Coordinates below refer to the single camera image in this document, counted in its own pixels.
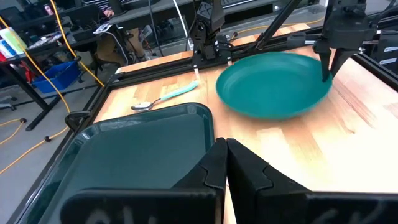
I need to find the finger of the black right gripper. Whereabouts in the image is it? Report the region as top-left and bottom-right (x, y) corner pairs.
(330, 49), (357, 77)
(317, 49), (332, 83)

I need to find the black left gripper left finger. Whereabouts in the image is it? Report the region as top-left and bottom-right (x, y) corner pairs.
(60, 137), (228, 224)

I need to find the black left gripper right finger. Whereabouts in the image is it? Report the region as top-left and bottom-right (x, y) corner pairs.
(226, 138), (398, 224)

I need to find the green plate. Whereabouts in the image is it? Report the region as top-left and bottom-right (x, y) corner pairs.
(215, 51), (333, 121)

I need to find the spoon with teal handle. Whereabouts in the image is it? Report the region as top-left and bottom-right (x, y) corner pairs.
(131, 80), (200, 112)

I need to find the dark green plastic tray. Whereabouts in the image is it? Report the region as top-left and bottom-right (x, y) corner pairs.
(17, 102), (215, 224)

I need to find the black box with white labels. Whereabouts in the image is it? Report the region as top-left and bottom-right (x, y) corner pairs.
(371, 30), (398, 75)

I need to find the black table clamp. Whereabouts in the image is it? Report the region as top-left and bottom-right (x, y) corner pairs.
(64, 110), (91, 132)

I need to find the grey side desk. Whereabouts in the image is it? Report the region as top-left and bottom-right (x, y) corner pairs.
(107, 0), (312, 27)

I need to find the person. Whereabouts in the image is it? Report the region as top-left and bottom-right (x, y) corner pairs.
(83, 0), (149, 68)

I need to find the black workbench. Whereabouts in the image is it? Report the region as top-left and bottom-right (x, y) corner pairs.
(0, 2), (106, 132)

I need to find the blue plastic bin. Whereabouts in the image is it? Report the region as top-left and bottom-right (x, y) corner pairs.
(32, 60), (82, 95)

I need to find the white and blue container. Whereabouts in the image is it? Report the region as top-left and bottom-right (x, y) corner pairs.
(0, 39), (16, 59)

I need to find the pale green container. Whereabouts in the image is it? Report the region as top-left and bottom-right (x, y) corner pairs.
(0, 27), (29, 56)

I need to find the black aluminium table frame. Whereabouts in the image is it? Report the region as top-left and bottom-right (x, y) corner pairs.
(6, 0), (398, 224)

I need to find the white cable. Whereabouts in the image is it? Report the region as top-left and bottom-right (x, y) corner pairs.
(172, 0), (191, 40)

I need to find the yellow extension cable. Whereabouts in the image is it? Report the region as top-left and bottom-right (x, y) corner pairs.
(0, 17), (72, 175)
(49, 0), (106, 88)
(0, 117), (27, 146)

